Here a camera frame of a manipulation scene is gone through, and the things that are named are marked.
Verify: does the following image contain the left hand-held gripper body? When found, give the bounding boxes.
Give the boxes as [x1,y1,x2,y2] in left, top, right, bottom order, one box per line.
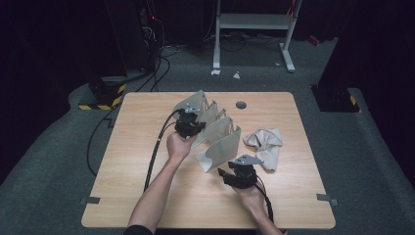
[174,102,201,140]

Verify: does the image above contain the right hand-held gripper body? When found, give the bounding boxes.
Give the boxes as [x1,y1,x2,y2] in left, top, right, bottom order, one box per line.
[230,154,264,190]

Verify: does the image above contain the expandable grey metal bookend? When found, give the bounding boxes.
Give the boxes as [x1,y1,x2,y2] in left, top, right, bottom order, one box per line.
[171,90,243,173]

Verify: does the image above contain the light grey cloth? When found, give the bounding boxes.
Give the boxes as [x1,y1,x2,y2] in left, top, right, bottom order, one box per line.
[243,127,284,172]

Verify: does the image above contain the person's left hand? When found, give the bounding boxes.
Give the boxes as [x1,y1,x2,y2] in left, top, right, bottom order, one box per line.
[166,130,198,162]

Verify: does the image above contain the person's right hand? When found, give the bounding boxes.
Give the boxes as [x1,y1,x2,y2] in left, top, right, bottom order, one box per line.
[234,185,264,213]

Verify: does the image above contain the grey tape strip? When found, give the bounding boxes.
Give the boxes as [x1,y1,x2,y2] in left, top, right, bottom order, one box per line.
[316,193,340,207]
[80,196,102,206]

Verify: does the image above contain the black yellow-striped pillar base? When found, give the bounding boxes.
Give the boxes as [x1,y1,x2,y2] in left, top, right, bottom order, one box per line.
[310,85,361,114]
[77,75,127,111]

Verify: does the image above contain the black sleeve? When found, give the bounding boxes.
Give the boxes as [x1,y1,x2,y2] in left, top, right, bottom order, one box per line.
[123,224,155,235]

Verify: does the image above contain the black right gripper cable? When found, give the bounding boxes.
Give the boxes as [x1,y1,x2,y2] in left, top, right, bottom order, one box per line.
[255,177,274,223]

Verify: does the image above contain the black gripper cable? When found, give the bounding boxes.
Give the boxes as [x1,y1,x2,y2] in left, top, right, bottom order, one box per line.
[143,109,182,192]
[255,177,274,223]

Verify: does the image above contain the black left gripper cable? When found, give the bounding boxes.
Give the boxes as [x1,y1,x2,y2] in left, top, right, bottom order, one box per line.
[143,109,182,192]

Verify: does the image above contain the bundle of black floor cables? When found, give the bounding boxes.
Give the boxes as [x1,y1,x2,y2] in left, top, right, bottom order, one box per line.
[135,56,171,93]

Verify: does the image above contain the black cables under stand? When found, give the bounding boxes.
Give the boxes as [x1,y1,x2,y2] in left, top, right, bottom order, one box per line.
[202,28,285,53]

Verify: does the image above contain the dark equipment rack with wires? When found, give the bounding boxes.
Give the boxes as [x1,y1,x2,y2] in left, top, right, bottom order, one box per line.
[138,0,167,72]

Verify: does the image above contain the long black floor cable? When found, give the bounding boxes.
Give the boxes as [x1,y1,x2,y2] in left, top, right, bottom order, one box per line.
[86,104,123,177]

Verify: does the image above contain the white metal stand frame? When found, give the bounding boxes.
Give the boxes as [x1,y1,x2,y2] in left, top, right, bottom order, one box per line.
[212,0,302,73]

